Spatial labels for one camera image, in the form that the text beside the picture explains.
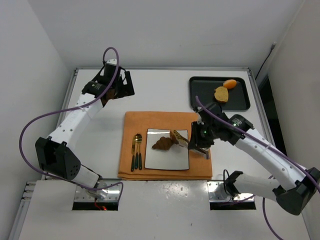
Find gold fork green handle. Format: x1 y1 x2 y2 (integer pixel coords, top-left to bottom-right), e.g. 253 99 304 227
137 133 143 170

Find dark brown bread piece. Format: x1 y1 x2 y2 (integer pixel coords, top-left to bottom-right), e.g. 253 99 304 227
152 136 175 151

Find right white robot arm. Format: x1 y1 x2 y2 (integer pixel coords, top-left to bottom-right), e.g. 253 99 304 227
188 102 320 216

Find gold knife green handle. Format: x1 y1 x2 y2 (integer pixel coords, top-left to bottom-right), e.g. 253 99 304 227
130 136 136 172

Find black tray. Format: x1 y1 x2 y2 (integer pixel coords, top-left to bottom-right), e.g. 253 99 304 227
189 76 251 111

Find metal base plate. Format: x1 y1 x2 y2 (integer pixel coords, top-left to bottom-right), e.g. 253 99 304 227
74 179 122 203
207 180 254 203

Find orange round bun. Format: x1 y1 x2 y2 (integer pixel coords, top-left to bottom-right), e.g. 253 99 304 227
223 79 237 90

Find black wall cable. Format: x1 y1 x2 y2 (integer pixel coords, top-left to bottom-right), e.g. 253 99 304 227
256 43 276 76

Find gold spoon green handle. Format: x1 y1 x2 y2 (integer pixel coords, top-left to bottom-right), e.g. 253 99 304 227
134 133 142 169

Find bread slice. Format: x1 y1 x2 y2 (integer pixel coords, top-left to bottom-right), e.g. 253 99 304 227
214 86 229 103
169 130 189 148

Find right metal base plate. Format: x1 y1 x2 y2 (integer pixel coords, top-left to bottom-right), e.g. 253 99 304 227
207 180 254 203

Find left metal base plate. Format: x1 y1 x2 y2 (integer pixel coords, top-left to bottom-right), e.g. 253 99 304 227
74 179 122 203

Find metal serving tongs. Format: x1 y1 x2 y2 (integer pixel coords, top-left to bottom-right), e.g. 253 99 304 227
186 140 210 160

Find orange cloth placemat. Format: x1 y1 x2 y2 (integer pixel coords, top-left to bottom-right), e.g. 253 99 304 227
117 111 213 181

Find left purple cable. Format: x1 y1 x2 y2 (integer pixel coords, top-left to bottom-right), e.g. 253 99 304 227
18 46 125 201

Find white square plate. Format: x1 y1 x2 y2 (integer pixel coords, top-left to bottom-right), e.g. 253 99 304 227
144 128 190 171

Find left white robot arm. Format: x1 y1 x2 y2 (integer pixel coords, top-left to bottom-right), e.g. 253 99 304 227
35 59 135 199

